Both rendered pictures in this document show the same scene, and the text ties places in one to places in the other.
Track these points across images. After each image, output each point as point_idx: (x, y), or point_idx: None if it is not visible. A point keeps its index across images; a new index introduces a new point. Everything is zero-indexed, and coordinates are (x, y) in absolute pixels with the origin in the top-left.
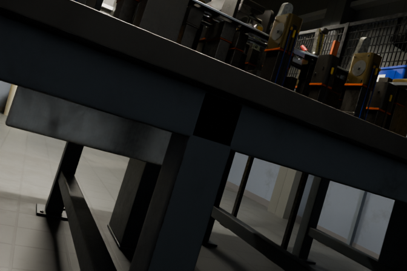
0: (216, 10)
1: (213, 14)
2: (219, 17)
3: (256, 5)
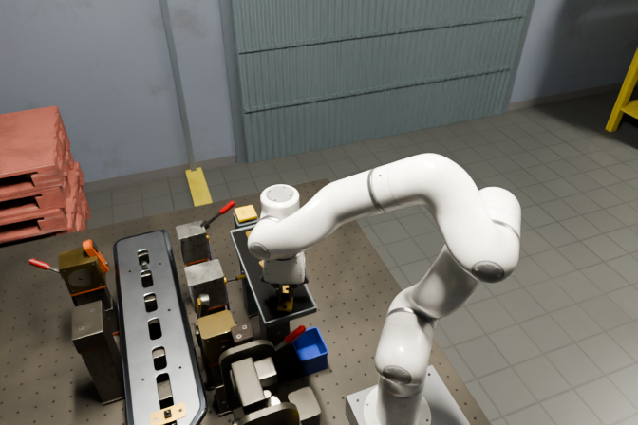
0: (123, 374)
1: (151, 371)
2: (153, 379)
3: (237, 391)
